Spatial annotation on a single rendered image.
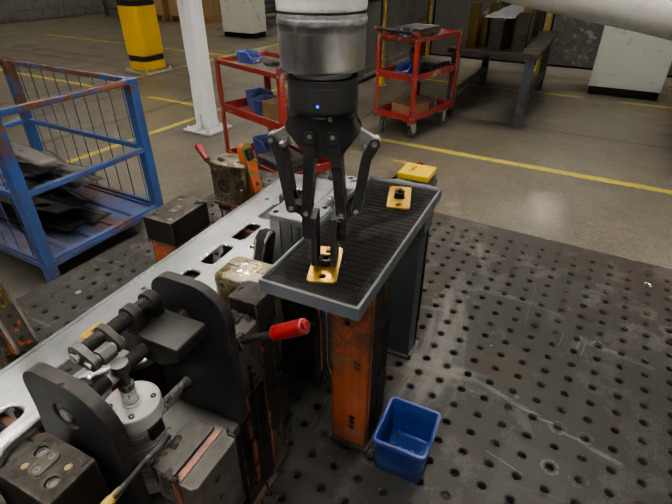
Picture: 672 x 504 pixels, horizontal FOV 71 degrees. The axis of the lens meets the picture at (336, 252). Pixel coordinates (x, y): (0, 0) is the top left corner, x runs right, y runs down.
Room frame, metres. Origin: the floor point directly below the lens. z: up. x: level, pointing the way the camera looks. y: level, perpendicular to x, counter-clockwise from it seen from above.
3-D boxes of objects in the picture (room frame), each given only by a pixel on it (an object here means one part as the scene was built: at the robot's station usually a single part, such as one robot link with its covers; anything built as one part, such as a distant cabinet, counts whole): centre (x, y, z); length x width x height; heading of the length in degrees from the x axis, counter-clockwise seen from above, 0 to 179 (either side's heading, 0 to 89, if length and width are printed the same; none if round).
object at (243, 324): (0.49, 0.17, 0.89); 0.13 x 0.11 x 0.38; 64
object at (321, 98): (0.52, 0.01, 1.36); 0.08 x 0.07 x 0.09; 83
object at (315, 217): (0.52, 0.03, 1.20); 0.03 x 0.01 x 0.07; 173
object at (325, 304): (0.61, -0.04, 1.16); 0.37 x 0.14 x 0.02; 154
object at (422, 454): (0.55, -0.13, 0.74); 0.11 x 0.10 x 0.09; 154
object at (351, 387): (0.61, -0.04, 0.92); 0.10 x 0.08 x 0.45; 154
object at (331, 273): (0.52, 0.01, 1.17); 0.08 x 0.04 x 0.01; 173
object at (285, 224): (0.78, 0.07, 0.90); 0.13 x 0.10 x 0.41; 64
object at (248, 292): (0.54, 0.12, 0.90); 0.05 x 0.05 x 0.40; 64
